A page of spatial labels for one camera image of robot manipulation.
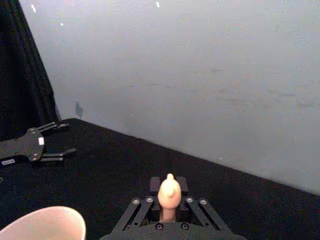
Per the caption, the small cream plastic piece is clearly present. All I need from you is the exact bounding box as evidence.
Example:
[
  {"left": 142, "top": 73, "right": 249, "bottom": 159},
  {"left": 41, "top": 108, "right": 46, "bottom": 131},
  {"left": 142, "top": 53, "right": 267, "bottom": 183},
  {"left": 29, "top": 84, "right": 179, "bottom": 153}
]
[{"left": 157, "top": 173, "right": 182, "bottom": 223}]

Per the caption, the black table cloth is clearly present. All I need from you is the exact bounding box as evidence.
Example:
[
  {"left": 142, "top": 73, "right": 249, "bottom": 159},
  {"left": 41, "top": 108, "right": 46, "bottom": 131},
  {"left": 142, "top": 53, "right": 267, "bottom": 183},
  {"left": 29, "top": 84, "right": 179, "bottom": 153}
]
[{"left": 0, "top": 117, "right": 320, "bottom": 240}]

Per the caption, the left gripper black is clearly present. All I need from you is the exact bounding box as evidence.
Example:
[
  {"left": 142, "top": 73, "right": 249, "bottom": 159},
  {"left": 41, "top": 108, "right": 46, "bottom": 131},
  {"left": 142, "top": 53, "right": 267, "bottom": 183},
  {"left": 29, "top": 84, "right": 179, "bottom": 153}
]
[{"left": 0, "top": 121, "right": 77, "bottom": 162}]

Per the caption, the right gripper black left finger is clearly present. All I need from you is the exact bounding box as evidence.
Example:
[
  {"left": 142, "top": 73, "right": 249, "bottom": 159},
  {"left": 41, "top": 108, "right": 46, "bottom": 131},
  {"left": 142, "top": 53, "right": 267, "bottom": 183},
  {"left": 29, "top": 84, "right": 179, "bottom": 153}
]
[{"left": 112, "top": 176, "right": 161, "bottom": 232}]

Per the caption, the black curtain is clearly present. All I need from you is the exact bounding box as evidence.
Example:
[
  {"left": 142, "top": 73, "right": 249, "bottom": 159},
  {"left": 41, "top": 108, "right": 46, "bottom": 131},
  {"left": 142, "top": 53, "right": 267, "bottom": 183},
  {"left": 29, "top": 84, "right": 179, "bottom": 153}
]
[{"left": 0, "top": 0, "right": 61, "bottom": 141}]

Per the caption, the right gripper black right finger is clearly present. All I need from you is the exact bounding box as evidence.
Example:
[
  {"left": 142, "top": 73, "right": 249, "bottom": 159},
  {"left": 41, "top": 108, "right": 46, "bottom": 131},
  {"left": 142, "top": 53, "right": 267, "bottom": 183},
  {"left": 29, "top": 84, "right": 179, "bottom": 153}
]
[{"left": 176, "top": 176, "right": 231, "bottom": 232}]

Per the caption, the pink cup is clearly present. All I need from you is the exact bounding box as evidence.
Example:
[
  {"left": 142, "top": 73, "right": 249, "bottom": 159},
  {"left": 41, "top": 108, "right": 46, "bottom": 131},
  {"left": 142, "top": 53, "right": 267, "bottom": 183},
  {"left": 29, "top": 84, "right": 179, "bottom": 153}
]
[{"left": 0, "top": 205, "right": 87, "bottom": 240}]

